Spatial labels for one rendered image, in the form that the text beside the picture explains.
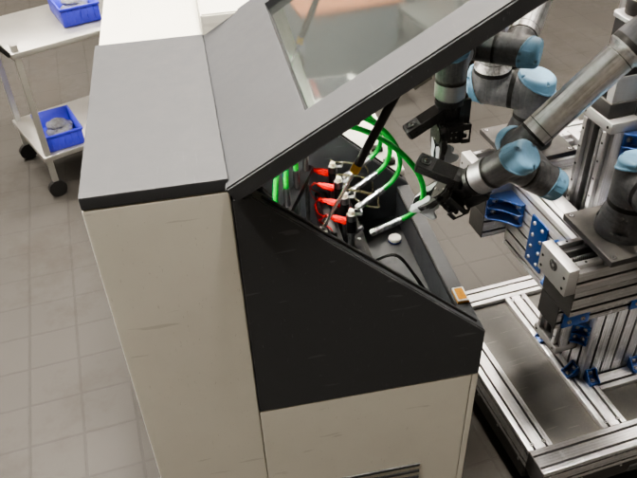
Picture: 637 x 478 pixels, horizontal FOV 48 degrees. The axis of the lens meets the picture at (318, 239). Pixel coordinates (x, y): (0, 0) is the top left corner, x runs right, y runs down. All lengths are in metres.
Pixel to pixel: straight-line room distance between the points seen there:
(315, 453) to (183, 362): 0.53
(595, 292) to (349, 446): 0.80
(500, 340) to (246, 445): 1.25
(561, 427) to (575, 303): 0.67
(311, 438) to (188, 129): 0.90
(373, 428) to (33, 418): 1.53
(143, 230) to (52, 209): 2.71
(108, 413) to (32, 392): 0.35
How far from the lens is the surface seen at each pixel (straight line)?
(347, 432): 2.00
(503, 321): 2.94
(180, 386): 1.76
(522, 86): 2.30
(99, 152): 1.53
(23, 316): 3.52
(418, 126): 1.79
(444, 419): 2.07
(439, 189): 1.71
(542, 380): 2.76
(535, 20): 1.87
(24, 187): 4.38
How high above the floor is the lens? 2.26
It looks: 39 degrees down
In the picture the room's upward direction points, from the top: 2 degrees counter-clockwise
